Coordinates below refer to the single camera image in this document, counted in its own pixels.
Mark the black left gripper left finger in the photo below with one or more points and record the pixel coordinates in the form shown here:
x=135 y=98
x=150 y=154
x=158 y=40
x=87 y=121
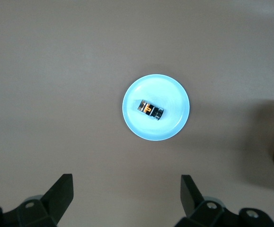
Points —
x=56 y=201

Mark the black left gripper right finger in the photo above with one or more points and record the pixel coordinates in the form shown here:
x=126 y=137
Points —
x=193 y=203

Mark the orange and black switch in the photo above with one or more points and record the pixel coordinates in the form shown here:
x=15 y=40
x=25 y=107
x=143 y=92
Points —
x=149 y=110

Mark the light blue round plate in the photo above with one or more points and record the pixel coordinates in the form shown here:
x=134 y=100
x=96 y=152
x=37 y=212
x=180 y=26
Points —
x=155 y=128

